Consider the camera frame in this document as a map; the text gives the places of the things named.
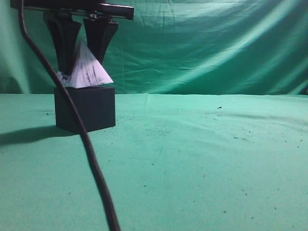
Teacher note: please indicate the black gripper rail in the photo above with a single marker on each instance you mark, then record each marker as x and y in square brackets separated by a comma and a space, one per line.
[64, 30]

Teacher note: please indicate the white streaked square pyramid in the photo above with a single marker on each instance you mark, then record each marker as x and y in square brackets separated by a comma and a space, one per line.
[87, 70]

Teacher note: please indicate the dark purple cube block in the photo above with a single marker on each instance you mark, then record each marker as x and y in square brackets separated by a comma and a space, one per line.
[95, 105]

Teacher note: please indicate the green backdrop cloth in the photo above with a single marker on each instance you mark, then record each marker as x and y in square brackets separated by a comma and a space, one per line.
[256, 47]

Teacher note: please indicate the green table cloth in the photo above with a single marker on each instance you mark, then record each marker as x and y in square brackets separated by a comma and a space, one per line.
[172, 163]

